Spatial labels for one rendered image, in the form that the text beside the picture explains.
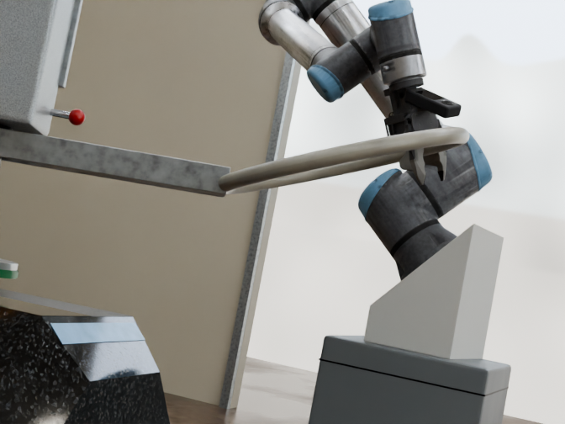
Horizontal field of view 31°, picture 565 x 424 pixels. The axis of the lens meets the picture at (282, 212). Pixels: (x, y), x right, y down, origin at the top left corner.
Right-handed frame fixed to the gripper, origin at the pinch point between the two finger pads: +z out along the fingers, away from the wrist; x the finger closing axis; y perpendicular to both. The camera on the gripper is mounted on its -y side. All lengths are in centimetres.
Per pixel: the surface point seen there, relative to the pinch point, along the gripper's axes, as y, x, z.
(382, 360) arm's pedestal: 36, -6, 39
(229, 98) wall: 431, -251, -88
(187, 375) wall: 461, -190, 91
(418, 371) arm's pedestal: 29, -10, 43
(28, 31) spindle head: 17, 72, -39
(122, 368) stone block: 8, 72, 21
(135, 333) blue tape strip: 19, 63, 17
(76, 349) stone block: 2, 82, 15
